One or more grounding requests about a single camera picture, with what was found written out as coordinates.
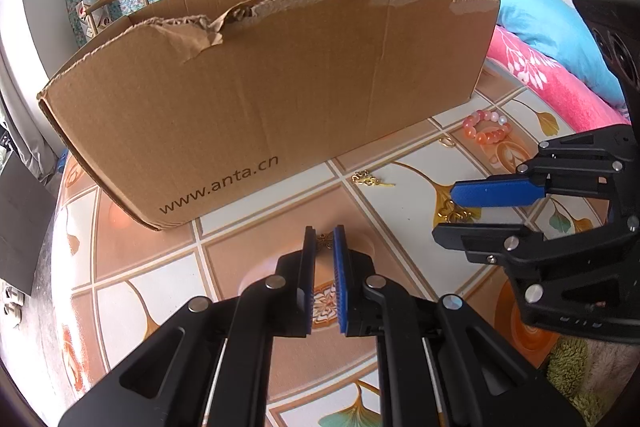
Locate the pink floral blanket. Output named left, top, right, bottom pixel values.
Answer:
left=482, top=24, right=632, bottom=142

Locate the patterned gift bag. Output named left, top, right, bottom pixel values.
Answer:
left=75, top=0, right=113, bottom=38

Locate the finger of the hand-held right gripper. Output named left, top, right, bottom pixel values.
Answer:
left=450, top=124, right=633, bottom=210
left=432, top=217, right=640, bottom=303

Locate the gold openwork pendant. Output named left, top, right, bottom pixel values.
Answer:
left=435, top=199, right=481, bottom=224

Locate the grey cabinet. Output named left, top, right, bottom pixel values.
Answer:
left=0, top=147, right=58, bottom=298

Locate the grey curtain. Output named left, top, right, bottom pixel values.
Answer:
left=0, top=47, right=63, bottom=185

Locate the brown cardboard box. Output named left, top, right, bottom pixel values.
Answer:
left=37, top=0, right=501, bottom=233

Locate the pink bead bracelet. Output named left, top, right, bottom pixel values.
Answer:
left=462, top=109, right=512, bottom=145

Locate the gold chain piece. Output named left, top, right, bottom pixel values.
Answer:
left=351, top=171, right=396, bottom=188

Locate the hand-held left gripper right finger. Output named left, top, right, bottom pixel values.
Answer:
left=332, top=224, right=586, bottom=427

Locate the blue pillow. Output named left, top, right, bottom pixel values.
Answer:
left=467, top=0, right=631, bottom=108

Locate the green fuzzy cloth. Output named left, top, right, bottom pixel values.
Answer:
left=542, top=334, right=640, bottom=427

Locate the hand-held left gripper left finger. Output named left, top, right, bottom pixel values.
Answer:
left=57, top=226, right=321, bottom=427

